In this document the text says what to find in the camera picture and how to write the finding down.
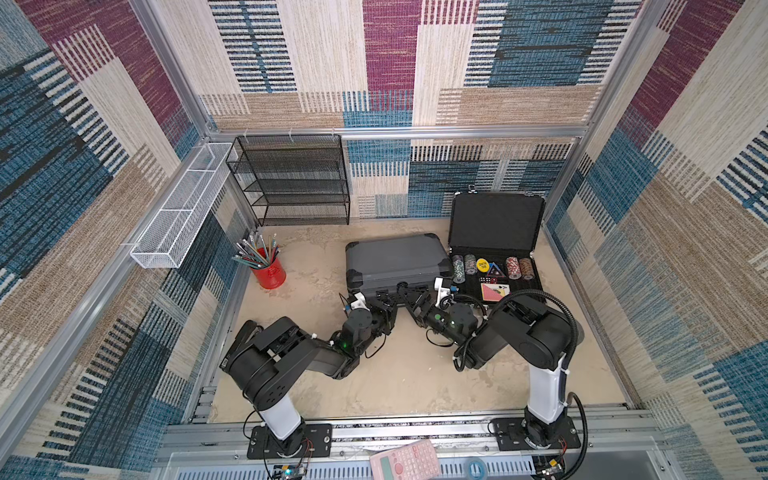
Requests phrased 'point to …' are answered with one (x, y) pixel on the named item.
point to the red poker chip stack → (514, 269)
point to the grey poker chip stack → (470, 264)
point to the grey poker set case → (379, 265)
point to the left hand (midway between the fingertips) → (405, 295)
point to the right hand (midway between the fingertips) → (403, 299)
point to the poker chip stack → (458, 263)
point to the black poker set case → (491, 243)
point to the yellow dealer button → (482, 265)
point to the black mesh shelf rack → (293, 179)
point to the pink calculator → (415, 461)
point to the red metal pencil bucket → (272, 275)
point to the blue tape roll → (481, 467)
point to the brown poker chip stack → (526, 268)
